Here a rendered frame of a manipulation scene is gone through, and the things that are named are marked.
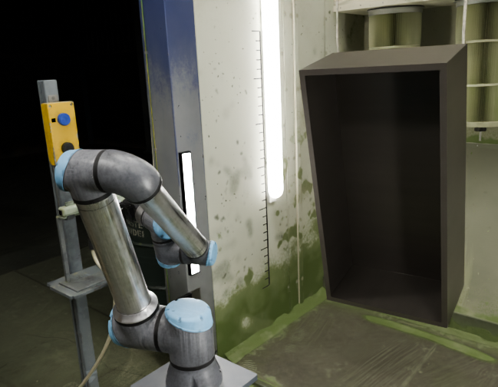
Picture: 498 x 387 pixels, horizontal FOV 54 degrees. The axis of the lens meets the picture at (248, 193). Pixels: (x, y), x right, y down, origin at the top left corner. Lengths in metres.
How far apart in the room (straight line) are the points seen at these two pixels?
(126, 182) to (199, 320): 0.53
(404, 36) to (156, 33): 1.64
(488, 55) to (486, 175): 0.79
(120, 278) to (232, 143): 1.30
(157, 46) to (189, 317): 1.30
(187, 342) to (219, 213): 1.13
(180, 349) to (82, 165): 0.66
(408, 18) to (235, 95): 1.28
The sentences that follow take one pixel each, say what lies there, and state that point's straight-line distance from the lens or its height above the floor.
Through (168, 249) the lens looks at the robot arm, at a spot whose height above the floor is 1.03.
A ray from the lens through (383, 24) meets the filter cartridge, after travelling 3.36.
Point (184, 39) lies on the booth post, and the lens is 2.40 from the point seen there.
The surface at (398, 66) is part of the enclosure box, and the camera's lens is 1.99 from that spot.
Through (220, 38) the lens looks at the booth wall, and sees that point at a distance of 2.57.
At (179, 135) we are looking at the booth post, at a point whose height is 1.36.
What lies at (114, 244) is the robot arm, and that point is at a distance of 1.47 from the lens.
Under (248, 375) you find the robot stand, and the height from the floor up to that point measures 0.64.
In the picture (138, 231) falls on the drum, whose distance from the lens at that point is 3.20.
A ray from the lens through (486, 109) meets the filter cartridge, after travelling 3.17.
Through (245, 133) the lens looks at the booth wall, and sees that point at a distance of 2.71.
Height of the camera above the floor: 1.65
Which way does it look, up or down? 14 degrees down
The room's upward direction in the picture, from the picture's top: 3 degrees counter-clockwise
